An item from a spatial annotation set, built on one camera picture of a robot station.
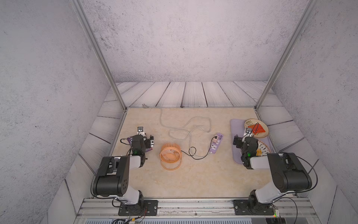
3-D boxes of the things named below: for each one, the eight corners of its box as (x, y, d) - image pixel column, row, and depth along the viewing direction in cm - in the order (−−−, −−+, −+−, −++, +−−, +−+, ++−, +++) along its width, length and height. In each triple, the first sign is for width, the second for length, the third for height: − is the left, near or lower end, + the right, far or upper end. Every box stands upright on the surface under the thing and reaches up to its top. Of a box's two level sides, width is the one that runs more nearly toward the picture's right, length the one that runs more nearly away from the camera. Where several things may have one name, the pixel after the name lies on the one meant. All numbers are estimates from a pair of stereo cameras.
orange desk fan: (161, 170, 89) (158, 161, 79) (163, 152, 97) (161, 142, 87) (181, 170, 89) (181, 161, 79) (181, 152, 97) (181, 142, 87)
